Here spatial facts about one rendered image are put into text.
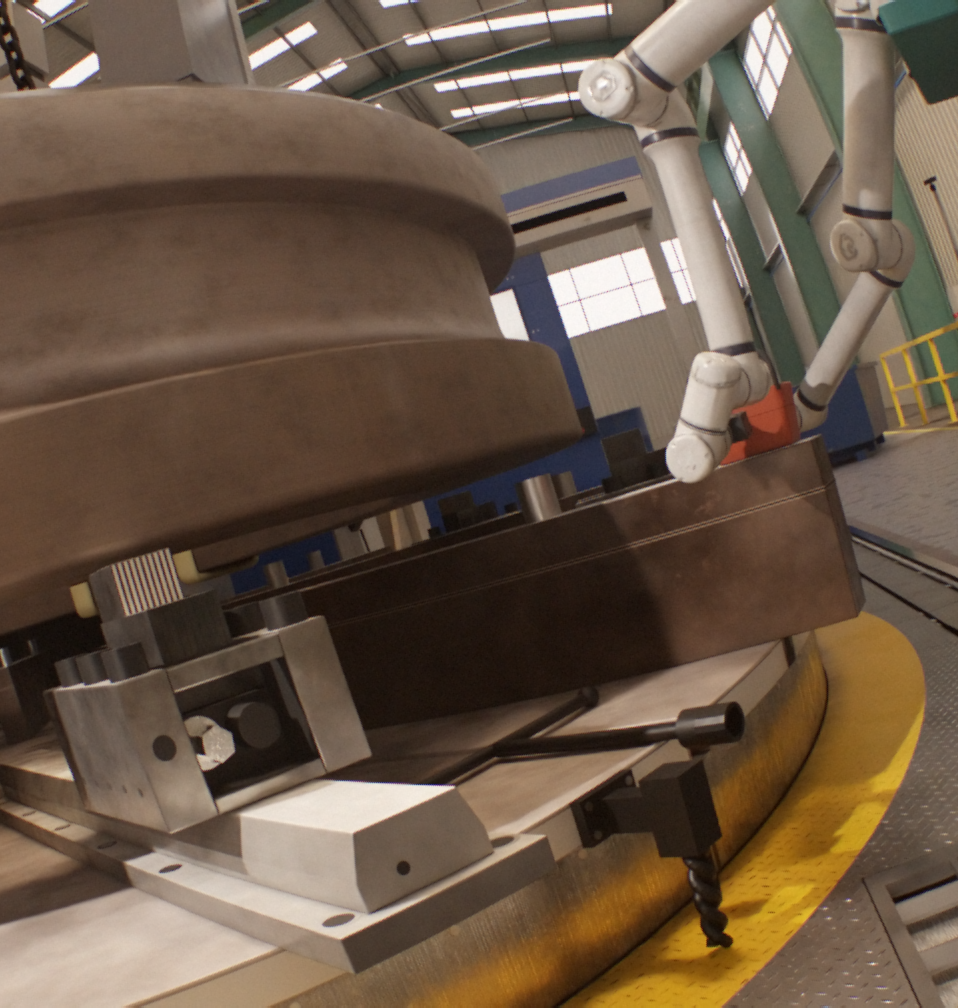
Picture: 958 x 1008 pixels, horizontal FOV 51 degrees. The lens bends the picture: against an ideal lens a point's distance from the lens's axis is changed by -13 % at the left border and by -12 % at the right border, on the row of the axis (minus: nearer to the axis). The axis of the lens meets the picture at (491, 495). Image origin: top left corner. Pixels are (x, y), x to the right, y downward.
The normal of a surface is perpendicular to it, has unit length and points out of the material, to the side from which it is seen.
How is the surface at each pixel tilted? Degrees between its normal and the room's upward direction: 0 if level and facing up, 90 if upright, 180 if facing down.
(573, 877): 90
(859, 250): 94
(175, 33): 90
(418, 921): 90
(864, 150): 101
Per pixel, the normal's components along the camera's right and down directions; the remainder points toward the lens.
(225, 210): 0.74, -0.23
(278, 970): 0.56, -0.18
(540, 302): -0.14, 0.04
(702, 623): -0.45, 0.14
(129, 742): -0.73, 0.22
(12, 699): 0.28, -0.09
